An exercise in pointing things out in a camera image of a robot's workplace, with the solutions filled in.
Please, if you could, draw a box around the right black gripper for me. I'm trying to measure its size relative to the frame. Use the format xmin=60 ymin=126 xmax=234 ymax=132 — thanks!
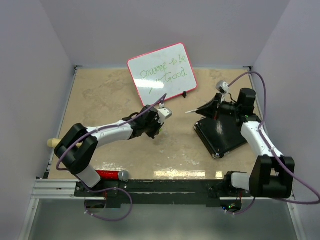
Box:
xmin=196 ymin=93 xmax=241 ymax=121

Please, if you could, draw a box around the pink framed whiteboard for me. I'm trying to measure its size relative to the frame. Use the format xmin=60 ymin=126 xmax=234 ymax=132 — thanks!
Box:
xmin=127 ymin=42 xmax=198 ymax=106

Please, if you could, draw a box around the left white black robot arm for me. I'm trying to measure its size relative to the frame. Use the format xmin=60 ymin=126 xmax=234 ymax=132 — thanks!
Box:
xmin=54 ymin=105 xmax=172 ymax=196

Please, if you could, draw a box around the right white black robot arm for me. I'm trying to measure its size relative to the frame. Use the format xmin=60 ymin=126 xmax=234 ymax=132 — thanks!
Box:
xmin=195 ymin=88 xmax=295 ymax=199

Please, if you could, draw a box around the black hard case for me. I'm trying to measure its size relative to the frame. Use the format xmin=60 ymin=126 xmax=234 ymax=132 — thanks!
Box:
xmin=193 ymin=113 xmax=261 ymax=159

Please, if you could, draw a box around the red cylinder with grey cap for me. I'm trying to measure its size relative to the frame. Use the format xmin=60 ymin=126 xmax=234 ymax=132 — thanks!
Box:
xmin=96 ymin=170 xmax=129 ymax=182

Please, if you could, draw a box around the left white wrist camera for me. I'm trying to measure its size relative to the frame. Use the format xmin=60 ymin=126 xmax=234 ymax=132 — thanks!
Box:
xmin=157 ymin=107 xmax=173 ymax=125

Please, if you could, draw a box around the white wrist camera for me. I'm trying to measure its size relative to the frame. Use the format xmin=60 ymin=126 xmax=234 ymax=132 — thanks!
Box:
xmin=215 ymin=80 xmax=230 ymax=95
xmin=157 ymin=107 xmax=173 ymax=125

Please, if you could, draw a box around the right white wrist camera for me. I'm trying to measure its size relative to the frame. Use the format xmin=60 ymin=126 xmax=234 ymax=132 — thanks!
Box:
xmin=215 ymin=80 xmax=230 ymax=95

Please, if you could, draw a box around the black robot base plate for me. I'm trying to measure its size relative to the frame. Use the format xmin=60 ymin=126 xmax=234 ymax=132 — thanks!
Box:
xmin=74 ymin=179 xmax=250 ymax=209

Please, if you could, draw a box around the wooden pestle handle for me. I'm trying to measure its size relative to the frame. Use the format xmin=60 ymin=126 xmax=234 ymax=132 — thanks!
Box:
xmin=47 ymin=138 xmax=74 ymax=149

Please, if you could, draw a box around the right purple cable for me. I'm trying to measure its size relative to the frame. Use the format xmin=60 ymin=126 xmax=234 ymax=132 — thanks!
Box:
xmin=224 ymin=71 xmax=320 ymax=216

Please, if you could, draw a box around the aluminium rail frame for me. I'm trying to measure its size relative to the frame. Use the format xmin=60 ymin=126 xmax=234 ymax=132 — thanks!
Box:
xmin=18 ymin=65 xmax=83 ymax=240

